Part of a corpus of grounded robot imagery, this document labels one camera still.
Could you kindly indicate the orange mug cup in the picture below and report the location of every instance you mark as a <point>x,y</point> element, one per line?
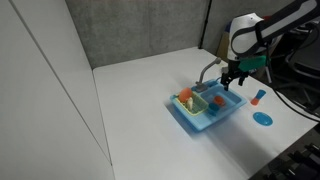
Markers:
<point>219,100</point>

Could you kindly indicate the cream dish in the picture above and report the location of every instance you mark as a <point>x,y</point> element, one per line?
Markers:
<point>190,103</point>

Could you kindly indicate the grey toy faucet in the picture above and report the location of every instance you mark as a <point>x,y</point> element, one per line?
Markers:
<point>202,78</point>

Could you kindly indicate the cardboard box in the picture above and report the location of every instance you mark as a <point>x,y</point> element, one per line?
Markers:
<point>224,43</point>

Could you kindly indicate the blue and orange tumbler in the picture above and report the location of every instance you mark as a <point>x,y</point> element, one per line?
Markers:
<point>258,96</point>

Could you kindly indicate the blue mug cup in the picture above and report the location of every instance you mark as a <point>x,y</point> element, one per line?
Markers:
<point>213,108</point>

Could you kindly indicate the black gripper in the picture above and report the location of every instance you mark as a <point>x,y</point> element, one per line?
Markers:
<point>233,71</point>

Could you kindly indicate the blue toy sink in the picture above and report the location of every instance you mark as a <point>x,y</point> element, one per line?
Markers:
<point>226,110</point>

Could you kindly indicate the blue round plate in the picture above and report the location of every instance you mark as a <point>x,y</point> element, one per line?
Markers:
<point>262,119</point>

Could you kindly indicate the yellow dish rack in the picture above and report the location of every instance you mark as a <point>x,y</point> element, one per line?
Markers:
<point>197,106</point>

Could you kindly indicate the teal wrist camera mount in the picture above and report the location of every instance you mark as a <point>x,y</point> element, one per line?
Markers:
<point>253,62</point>

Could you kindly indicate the black office chair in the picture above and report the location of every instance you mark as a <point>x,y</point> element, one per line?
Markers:
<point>301,63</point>

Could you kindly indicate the black vertical pole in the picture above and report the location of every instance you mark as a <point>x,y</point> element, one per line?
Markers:
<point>205,25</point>

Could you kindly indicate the black equipment frame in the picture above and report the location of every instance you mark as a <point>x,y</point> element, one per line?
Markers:
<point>296,161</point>

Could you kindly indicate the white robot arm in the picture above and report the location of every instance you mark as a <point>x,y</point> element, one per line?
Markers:
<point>248,31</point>

